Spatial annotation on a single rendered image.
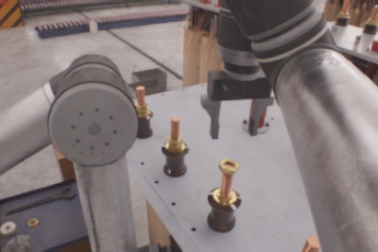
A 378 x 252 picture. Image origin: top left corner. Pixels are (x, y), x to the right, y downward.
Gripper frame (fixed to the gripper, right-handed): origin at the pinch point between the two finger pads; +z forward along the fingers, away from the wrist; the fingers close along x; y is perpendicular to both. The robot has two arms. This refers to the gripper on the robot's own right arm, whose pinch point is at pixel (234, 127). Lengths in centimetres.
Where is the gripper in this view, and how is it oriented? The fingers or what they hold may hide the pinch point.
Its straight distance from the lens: 68.1
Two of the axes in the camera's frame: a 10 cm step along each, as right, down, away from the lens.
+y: 1.8, 5.2, -8.4
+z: -0.3, 8.5, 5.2
